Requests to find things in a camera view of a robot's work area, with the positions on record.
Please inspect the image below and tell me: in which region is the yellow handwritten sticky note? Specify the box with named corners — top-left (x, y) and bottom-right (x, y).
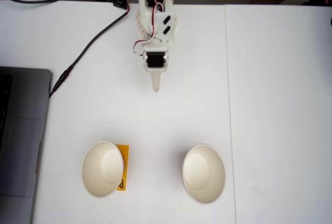
top-left (115, 144), bottom-right (130, 191)

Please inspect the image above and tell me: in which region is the grey laptop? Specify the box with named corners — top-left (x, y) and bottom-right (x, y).
top-left (0, 66), bottom-right (52, 224)

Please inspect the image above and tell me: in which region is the black controller board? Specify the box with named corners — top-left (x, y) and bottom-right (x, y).
top-left (111, 0), bottom-right (130, 9)

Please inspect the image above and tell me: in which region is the black cable with barrel connector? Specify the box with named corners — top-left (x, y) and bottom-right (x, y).
top-left (48, 11), bottom-right (130, 98)

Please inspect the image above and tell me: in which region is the brown paper cup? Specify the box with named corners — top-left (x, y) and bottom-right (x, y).
top-left (182, 143), bottom-right (226, 205)
top-left (80, 141), bottom-right (125, 199)

